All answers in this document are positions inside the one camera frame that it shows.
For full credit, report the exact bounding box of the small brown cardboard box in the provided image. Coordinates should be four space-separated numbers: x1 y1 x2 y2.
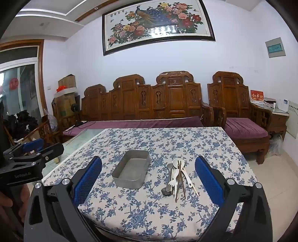
58 74 77 89

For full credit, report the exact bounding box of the black standing fan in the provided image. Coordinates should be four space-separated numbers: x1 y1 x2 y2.
70 104 81 128

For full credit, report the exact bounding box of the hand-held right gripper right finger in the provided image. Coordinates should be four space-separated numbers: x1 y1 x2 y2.
194 156 273 242

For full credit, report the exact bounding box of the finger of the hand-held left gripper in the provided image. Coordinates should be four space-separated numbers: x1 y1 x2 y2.
9 142 65 168
3 138 45 161

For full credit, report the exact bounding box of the brown wooden chopstick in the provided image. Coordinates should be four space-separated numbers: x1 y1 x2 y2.
177 160 186 200

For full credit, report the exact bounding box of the blue floral tablecloth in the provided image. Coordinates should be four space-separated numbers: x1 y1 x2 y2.
42 127 258 242

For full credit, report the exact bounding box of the white flat box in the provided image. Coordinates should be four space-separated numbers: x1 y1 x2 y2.
54 87 79 98

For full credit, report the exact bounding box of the grey wall electrical box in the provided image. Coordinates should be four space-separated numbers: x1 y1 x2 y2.
265 37 286 58

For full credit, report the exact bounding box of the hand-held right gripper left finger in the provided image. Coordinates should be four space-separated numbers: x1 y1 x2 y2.
23 155 103 242

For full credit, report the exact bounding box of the white wall panel door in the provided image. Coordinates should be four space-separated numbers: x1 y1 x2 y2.
285 101 298 140

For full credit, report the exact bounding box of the grey metal tray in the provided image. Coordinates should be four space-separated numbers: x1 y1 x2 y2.
112 150 150 189

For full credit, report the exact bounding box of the plain metal spoon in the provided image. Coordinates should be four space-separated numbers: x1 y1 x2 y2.
175 177 187 202

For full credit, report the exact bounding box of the wooden door frame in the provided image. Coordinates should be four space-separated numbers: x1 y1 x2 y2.
0 39 48 122

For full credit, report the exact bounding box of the wooden chair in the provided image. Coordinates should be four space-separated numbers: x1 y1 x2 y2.
14 114 62 161

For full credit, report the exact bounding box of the large cardboard box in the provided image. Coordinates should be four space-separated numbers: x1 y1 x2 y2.
54 94 81 117

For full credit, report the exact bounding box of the clear plastic bag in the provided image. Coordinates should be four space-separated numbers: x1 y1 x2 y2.
270 134 283 157

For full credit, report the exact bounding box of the person's left hand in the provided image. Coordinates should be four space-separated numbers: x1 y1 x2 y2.
0 185 31 231

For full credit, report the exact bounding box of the metal fork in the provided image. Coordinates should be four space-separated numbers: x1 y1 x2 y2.
167 163 175 195

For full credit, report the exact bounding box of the pile of black clothes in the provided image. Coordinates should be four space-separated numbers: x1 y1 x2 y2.
7 110 39 140

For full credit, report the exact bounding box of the red gift box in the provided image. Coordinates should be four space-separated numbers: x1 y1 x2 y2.
250 90 264 104

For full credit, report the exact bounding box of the large white spoon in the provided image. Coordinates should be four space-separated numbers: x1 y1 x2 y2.
173 157 194 188

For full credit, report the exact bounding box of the wooden side table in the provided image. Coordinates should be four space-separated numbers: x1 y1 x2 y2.
253 102 290 141

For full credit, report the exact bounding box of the purple armchair cushion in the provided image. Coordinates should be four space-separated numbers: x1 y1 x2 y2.
224 117 269 139

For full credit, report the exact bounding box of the framed peacock flower painting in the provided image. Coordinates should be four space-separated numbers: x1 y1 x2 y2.
102 0 216 56

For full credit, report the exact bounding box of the carved wooden sofa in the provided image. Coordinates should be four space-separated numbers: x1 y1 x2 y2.
62 72 215 143

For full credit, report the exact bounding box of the carved wooden armchair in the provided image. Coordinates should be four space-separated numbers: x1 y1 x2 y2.
207 71 273 164

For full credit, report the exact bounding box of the grey plastic bag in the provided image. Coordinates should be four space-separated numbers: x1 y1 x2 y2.
48 114 59 131

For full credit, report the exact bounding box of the purple sofa cushion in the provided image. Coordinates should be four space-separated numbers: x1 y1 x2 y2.
62 116 205 137

